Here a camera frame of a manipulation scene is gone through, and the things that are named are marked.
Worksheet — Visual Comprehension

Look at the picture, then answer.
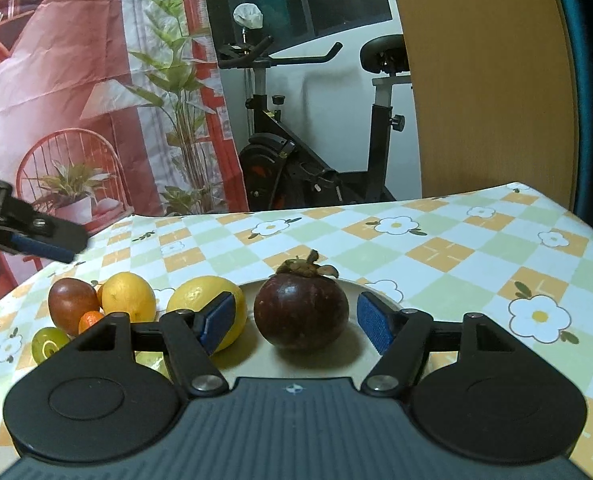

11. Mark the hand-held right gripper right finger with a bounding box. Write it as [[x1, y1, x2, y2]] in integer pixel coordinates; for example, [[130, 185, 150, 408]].
[[357, 291, 525, 401]]

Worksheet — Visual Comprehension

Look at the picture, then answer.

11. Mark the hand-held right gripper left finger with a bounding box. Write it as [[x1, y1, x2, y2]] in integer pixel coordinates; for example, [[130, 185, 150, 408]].
[[68, 292, 238, 399]]

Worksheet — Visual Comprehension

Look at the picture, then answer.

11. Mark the yellow lemon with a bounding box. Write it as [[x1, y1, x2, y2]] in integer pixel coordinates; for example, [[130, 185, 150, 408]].
[[166, 276, 248, 352], [100, 272, 157, 323]]

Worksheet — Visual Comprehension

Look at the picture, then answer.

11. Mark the red apple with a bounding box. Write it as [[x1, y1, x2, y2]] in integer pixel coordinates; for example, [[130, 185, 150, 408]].
[[48, 278, 102, 336]]

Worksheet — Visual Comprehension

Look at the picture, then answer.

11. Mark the cream plate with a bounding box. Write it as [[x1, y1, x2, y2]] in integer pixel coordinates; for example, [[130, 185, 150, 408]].
[[209, 276, 462, 386]]

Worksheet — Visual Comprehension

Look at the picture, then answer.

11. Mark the dark purple mangosteen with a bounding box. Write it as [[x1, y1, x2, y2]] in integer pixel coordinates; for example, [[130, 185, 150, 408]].
[[254, 249, 349, 352]]

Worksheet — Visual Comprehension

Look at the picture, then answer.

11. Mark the small orange tangerine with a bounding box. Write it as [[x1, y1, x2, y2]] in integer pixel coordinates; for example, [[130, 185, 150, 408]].
[[78, 311, 106, 336]]

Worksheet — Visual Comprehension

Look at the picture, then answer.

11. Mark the green apple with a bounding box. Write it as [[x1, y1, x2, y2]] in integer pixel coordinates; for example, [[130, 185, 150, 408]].
[[31, 327, 71, 365]]

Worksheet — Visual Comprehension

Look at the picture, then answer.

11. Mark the black exercise bike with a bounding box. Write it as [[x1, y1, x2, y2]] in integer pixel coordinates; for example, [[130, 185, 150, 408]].
[[216, 35, 412, 211]]

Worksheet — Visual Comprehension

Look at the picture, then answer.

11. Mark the wooden board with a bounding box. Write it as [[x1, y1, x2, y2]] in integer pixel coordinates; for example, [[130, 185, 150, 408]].
[[383, 0, 579, 211]]

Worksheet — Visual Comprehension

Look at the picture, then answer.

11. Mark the white cloth bundle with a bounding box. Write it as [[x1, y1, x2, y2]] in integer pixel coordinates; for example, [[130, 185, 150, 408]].
[[233, 2, 264, 31]]

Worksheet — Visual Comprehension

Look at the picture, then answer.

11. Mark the printed red wall backdrop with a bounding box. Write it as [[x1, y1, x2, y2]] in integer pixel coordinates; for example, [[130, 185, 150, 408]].
[[0, 0, 250, 311]]

